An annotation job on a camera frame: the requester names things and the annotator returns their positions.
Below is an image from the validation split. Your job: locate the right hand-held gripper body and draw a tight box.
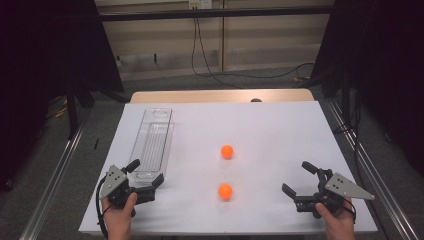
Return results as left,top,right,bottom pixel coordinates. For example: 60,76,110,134
293,168,376,220

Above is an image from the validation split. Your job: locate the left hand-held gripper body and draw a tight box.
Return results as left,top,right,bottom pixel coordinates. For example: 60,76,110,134
98,164,157,210

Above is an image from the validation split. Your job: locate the clear plastic container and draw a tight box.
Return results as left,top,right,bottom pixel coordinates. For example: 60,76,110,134
128,107,176,188

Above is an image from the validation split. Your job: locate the orange ball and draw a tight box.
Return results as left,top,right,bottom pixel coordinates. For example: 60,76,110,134
220,144,235,160
217,183,234,201

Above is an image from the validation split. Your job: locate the person's right hand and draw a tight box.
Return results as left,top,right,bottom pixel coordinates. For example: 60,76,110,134
314,198,357,232

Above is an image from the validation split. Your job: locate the person's left hand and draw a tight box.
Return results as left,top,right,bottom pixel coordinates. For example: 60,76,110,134
101,192,139,232

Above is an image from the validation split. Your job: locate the white table cover sheet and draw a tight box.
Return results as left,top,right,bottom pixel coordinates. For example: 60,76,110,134
78,100,379,236

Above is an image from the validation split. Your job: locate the black metal stand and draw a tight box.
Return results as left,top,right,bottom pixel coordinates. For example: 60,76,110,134
65,79,80,140
340,75,354,135

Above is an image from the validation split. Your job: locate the black curtain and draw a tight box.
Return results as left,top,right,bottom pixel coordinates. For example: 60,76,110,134
309,0,424,176
0,0,125,191

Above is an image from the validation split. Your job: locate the black horizontal bar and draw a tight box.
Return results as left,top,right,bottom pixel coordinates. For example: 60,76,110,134
99,5,335,23

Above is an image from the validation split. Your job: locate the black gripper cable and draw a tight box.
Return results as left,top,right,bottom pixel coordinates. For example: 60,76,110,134
95,176,113,240
345,198,358,224

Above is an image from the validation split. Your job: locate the metal floor rail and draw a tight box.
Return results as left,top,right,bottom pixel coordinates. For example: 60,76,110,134
324,99,422,240
19,109,88,240

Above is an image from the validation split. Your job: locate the yellow cable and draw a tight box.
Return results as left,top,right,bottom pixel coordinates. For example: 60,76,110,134
53,105,69,119

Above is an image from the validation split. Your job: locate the black wall cable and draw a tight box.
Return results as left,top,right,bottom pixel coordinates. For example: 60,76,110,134
196,18,316,90
190,18,223,75

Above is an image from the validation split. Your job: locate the white wall outlet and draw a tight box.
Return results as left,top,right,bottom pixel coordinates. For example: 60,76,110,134
188,0,214,10

